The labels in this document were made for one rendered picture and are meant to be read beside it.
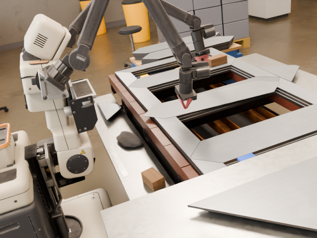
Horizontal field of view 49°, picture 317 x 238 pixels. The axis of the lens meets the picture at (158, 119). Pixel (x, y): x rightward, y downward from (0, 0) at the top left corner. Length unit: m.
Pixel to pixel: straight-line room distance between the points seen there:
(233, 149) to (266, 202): 0.60
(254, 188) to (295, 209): 0.10
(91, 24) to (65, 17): 6.87
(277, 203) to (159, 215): 0.25
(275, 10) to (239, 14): 1.77
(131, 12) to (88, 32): 5.09
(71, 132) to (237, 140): 0.73
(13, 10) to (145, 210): 7.53
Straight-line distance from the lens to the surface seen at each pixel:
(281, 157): 0.96
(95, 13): 1.36
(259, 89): 1.86
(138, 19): 6.46
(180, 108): 1.72
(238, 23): 5.35
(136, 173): 1.60
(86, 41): 1.35
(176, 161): 1.36
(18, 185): 1.54
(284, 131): 1.47
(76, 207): 2.17
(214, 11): 5.16
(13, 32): 8.24
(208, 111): 1.71
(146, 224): 0.79
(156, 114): 1.69
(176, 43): 1.40
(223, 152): 1.35
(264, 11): 6.92
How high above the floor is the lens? 1.59
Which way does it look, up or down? 27 degrees down
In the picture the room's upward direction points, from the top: 9 degrees counter-clockwise
